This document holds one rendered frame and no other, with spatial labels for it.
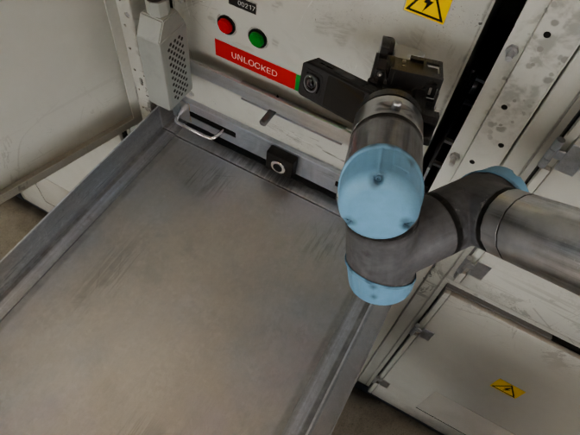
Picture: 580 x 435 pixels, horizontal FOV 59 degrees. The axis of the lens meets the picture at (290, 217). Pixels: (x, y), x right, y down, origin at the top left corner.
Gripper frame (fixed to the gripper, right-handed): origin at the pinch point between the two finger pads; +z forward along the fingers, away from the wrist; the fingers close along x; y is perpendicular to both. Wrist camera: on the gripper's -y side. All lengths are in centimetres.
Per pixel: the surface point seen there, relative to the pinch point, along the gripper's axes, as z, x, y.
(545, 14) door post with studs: -10.2, 11.6, 15.6
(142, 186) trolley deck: 3, -38, -38
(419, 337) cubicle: 6, -66, 25
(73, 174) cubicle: 35, -69, -76
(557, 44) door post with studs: -10.2, 8.8, 18.2
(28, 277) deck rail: -21, -44, -49
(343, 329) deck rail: -15.6, -42.7, 5.3
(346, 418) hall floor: 13, -123, 19
